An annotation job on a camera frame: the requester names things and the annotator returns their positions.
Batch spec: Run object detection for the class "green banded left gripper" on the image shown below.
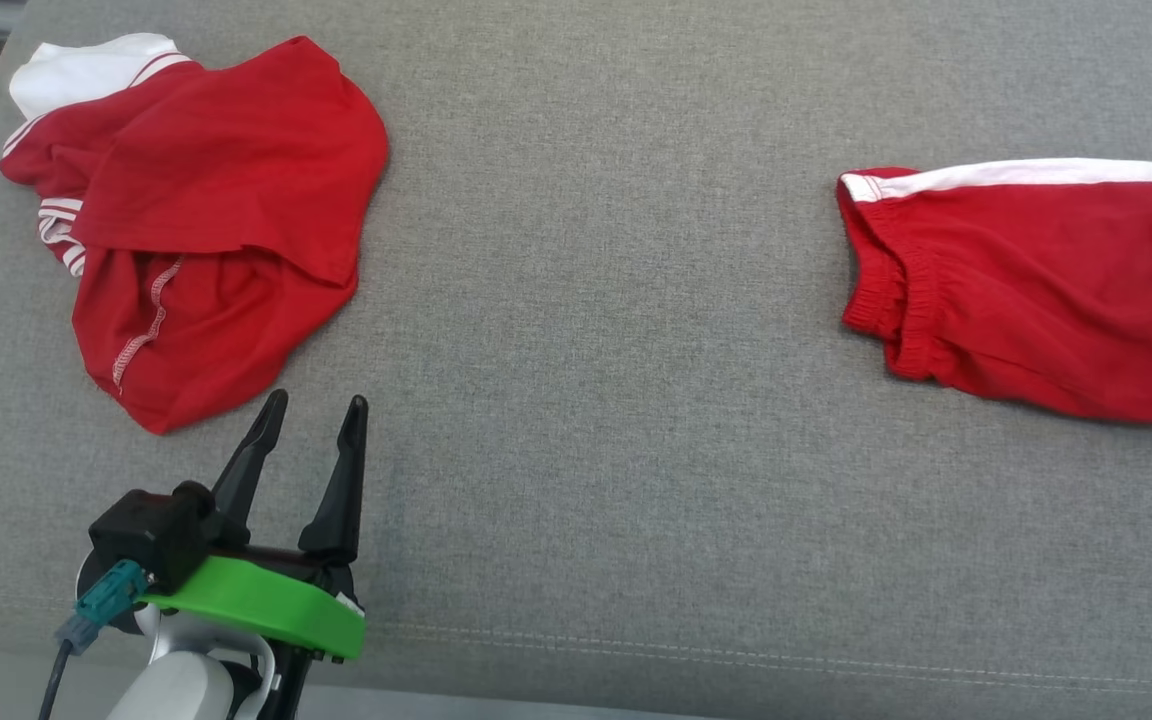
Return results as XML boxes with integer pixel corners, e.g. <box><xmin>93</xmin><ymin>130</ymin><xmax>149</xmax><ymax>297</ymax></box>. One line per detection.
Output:
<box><xmin>140</xmin><ymin>389</ymin><xmax>370</xmax><ymax>664</ymax></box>

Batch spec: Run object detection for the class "red white numbered jersey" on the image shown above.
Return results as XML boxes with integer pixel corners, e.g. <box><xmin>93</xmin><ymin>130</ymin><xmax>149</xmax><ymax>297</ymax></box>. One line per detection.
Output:
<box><xmin>0</xmin><ymin>33</ymin><xmax>389</xmax><ymax>436</ymax></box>

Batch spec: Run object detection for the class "red shorts white stripe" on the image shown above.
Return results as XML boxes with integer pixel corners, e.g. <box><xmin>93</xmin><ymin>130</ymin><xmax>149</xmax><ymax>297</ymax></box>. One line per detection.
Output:
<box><xmin>836</xmin><ymin>158</ymin><xmax>1152</xmax><ymax>424</ymax></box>

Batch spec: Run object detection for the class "left camera cable teal plug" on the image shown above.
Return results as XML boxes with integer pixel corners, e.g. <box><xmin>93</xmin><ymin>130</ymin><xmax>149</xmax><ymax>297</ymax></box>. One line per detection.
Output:
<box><xmin>36</xmin><ymin>560</ymin><xmax>152</xmax><ymax>720</ymax></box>

